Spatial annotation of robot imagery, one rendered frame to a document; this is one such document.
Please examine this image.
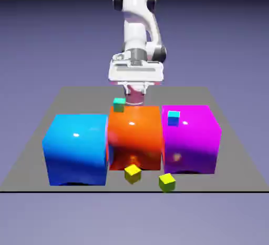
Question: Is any large orange box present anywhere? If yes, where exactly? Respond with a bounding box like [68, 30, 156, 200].
[108, 105, 164, 171]

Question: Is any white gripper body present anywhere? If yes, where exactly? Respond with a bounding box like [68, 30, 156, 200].
[108, 59, 165, 86]

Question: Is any large blue box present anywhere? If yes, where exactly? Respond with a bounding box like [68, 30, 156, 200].
[42, 114, 109, 187]

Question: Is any small green cube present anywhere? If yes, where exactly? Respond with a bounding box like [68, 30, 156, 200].
[113, 97, 127, 113]

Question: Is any small yellow cube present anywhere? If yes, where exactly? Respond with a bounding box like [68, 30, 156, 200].
[158, 172, 177, 193]
[124, 164, 142, 185]

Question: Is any large magenta box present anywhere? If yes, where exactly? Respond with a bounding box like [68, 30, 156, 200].
[161, 105, 223, 175]

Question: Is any small blue cube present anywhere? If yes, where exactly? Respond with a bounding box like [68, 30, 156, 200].
[167, 110, 181, 127]

